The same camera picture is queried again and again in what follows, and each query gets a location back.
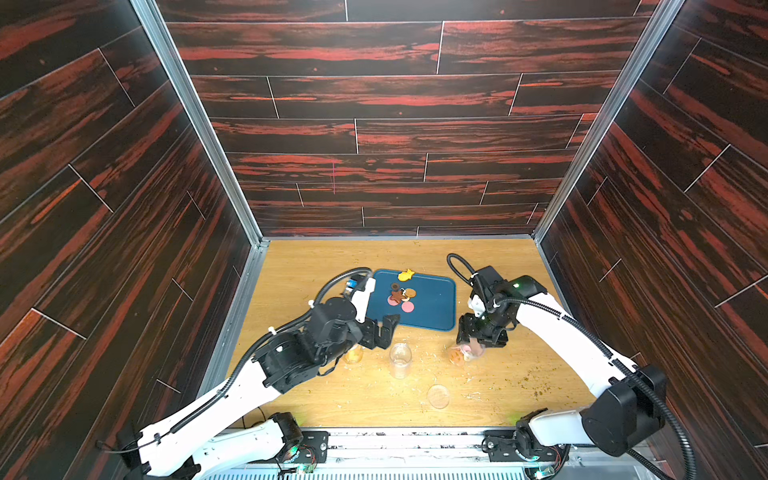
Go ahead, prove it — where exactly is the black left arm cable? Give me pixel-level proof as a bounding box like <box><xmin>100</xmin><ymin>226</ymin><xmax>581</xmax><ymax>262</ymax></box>
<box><xmin>95</xmin><ymin>266</ymin><xmax>374</xmax><ymax>454</ymax></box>

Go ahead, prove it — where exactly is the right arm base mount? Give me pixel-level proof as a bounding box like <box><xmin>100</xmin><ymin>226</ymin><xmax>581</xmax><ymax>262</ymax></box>
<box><xmin>481</xmin><ymin>408</ymin><xmax>571</xmax><ymax>479</ymax></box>

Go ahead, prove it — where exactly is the teal plastic tray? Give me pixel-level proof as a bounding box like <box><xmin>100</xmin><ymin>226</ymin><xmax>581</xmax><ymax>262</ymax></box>
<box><xmin>367</xmin><ymin>269</ymin><xmax>457</xmax><ymax>332</ymax></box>

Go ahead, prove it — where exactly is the clear jar with mixed cookies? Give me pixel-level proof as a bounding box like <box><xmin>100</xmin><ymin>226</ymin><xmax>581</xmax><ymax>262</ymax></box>
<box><xmin>389</xmin><ymin>343</ymin><xmax>413</xmax><ymax>380</ymax></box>

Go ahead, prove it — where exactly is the aluminium frame post right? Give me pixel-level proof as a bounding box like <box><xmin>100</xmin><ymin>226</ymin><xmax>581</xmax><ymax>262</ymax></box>
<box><xmin>532</xmin><ymin>0</ymin><xmax>684</xmax><ymax>246</ymax></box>

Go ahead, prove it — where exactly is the clear jar with pink cookie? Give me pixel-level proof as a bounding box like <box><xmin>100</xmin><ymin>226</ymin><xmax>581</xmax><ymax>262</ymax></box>
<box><xmin>448</xmin><ymin>339</ymin><xmax>486</xmax><ymax>367</ymax></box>

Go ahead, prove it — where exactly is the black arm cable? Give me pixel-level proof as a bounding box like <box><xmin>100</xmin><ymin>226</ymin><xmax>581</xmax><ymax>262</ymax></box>
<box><xmin>95</xmin><ymin>266</ymin><xmax>374</xmax><ymax>454</ymax></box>
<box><xmin>446</xmin><ymin>252</ymin><xmax>697</xmax><ymax>480</ymax></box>

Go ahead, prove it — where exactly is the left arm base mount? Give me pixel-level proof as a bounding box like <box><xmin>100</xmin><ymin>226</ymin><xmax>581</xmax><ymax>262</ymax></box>
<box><xmin>239</xmin><ymin>408</ymin><xmax>330</xmax><ymax>475</ymax></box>

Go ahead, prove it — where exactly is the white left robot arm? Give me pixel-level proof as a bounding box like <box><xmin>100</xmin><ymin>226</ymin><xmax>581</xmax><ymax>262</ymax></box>
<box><xmin>118</xmin><ymin>297</ymin><xmax>400</xmax><ymax>479</ymax></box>

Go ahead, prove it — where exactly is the aluminium frame post left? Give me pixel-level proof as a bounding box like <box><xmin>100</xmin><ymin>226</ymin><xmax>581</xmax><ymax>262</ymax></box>
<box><xmin>130</xmin><ymin>0</ymin><xmax>269</xmax><ymax>392</ymax></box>

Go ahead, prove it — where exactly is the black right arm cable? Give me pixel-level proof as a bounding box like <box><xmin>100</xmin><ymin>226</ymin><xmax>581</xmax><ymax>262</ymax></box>
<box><xmin>446</xmin><ymin>252</ymin><xmax>697</xmax><ymax>480</ymax></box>

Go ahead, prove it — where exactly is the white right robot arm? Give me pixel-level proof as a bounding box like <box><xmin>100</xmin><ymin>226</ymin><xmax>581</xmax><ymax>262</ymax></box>
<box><xmin>457</xmin><ymin>268</ymin><xmax>667</xmax><ymax>457</ymax></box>

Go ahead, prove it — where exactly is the clear jar with yellow cookies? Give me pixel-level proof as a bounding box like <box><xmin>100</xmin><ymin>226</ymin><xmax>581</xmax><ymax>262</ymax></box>
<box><xmin>343</xmin><ymin>345</ymin><xmax>364</xmax><ymax>365</ymax></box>

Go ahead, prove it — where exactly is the aluminium frame post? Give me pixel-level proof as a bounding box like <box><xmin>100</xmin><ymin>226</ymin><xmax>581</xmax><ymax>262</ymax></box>
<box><xmin>532</xmin><ymin>0</ymin><xmax>684</xmax><ymax>246</ymax></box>
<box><xmin>130</xmin><ymin>0</ymin><xmax>269</xmax><ymax>392</ymax></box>

